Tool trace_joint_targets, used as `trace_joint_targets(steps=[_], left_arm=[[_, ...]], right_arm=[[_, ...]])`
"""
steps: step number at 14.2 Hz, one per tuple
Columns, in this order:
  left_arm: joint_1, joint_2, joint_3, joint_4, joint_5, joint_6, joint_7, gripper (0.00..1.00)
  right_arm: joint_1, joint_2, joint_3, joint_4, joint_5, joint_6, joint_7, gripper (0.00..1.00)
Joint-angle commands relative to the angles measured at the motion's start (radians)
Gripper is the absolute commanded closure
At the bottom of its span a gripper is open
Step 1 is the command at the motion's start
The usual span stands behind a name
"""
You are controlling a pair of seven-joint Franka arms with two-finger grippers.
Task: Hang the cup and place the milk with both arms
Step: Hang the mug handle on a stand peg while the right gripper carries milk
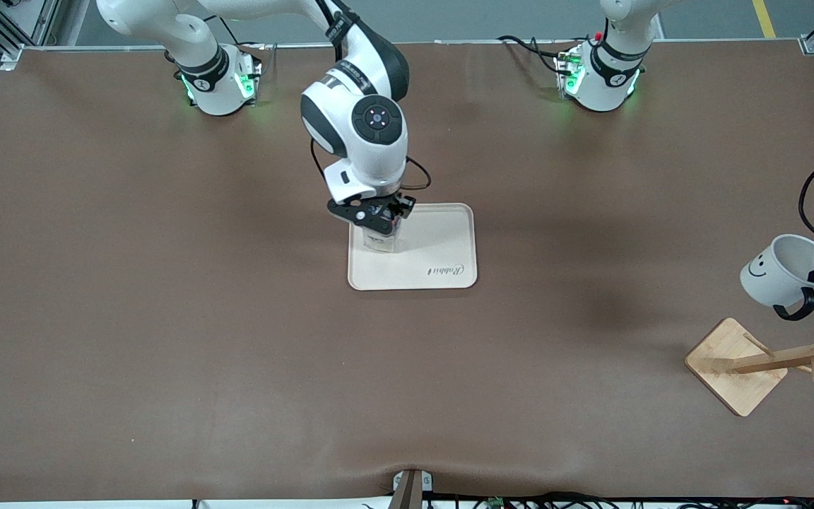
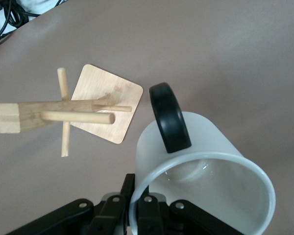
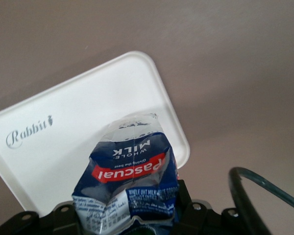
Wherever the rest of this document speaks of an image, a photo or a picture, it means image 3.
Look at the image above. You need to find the white Rabbit print tray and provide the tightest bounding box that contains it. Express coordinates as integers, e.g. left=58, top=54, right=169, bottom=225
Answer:
left=0, top=50, right=191, bottom=217

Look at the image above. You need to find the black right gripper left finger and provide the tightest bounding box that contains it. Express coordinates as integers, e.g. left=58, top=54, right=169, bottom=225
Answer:
left=0, top=201, right=83, bottom=235

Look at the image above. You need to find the blue Pascual milk carton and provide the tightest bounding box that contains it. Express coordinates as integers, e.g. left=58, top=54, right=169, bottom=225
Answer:
left=71, top=112, right=181, bottom=235

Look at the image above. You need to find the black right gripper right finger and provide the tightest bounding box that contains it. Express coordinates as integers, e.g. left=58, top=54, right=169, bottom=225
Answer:
left=172, top=180, right=248, bottom=235

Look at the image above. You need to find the black cable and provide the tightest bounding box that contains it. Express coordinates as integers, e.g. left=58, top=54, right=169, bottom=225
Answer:
left=229, top=167, right=294, bottom=235

